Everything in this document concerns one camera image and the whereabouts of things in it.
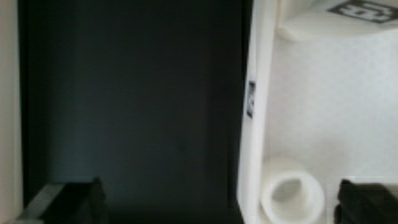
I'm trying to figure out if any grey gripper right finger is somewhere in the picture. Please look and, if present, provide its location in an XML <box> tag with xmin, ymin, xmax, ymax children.
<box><xmin>334</xmin><ymin>179</ymin><xmax>398</xmax><ymax>224</ymax></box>

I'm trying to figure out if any white desk leg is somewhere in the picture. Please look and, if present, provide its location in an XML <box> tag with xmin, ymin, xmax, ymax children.
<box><xmin>277</xmin><ymin>0</ymin><xmax>398</xmax><ymax>41</ymax></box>

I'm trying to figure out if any white desk top tray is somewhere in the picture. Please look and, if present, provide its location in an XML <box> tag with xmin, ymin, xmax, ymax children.
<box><xmin>236</xmin><ymin>0</ymin><xmax>398</xmax><ymax>224</ymax></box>

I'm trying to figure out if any white front fence bar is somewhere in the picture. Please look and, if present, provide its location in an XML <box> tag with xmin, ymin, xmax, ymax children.
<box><xmin>0</xmin><ymin>0</ymin><xmax>23</xmax><ymax>224</ymax></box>

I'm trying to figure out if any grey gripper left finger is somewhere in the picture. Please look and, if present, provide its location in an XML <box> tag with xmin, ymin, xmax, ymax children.
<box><xmin>14</xmin><ymin>178</ymin><xmax>110</xmax><ymax>224</ymax></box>

